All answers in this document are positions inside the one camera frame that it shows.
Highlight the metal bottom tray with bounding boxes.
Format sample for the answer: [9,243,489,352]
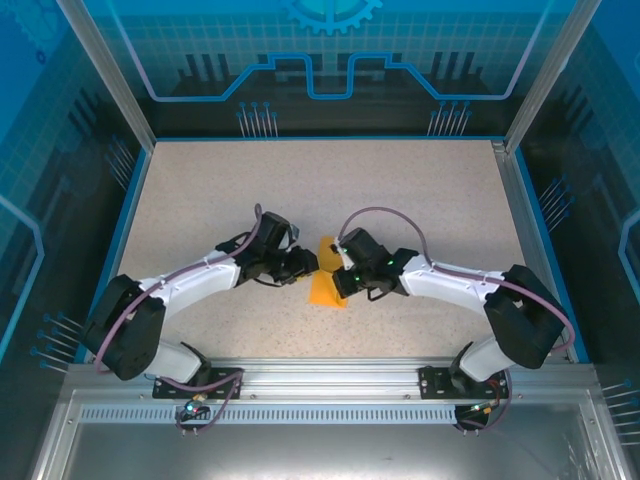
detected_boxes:
[29,389,634,480]

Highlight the aluminium side rail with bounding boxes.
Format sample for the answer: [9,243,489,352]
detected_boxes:
[492,139,574,361]

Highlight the long aluminium base rail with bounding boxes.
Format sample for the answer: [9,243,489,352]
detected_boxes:
[64,357,599,401]

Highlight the aluminium frame post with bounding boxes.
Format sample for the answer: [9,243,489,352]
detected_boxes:
[54,0,156,151]
[504,0,604,154]

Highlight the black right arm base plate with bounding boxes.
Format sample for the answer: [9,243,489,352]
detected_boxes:
[418,364,507,400]

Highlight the blue table edge strip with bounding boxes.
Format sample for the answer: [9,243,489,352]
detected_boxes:
[74,147,154,364]
[513,148,592,364]

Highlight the slotted grey cable duct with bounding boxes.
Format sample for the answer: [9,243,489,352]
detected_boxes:
[79,405,461,424]

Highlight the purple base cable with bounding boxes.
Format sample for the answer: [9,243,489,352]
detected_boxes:
[452,367,519,434]
[152,372,246,437]

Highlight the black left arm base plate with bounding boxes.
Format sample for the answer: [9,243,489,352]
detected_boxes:
[152,367,246,401]

